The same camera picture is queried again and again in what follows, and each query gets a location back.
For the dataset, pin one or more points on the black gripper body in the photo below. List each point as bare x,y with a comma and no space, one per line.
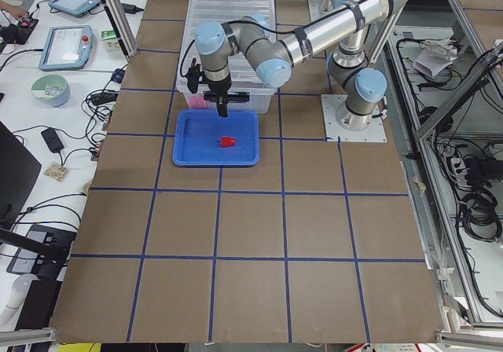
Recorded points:
218,88

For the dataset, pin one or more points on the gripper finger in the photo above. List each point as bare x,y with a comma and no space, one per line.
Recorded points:
222,105

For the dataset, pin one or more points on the red block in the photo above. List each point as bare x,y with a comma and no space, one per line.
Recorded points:
227,142

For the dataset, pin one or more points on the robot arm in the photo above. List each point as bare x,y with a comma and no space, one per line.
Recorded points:
346,26

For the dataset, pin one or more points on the blue plastic tray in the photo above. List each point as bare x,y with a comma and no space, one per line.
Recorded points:
198,133

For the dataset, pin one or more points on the green white carton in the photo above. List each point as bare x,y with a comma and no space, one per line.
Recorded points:
109,41

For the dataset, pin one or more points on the teach pendant near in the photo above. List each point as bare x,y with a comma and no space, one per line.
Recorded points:
66,48

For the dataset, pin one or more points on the teach pendant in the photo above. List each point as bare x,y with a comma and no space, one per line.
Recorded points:
66,48
75,8

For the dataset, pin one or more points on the teach pendant far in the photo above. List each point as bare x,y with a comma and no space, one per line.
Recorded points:
75,8

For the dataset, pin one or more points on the light green bowl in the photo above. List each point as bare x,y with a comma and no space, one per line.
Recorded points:
52,90

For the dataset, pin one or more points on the black power adapter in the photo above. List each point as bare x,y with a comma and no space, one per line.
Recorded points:
52,140

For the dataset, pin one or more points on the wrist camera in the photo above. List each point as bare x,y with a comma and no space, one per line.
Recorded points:
193,76

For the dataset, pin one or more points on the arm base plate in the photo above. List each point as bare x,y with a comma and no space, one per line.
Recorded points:
318,8
341,125

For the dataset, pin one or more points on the aluminium frame post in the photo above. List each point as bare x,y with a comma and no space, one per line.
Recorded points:
121,27

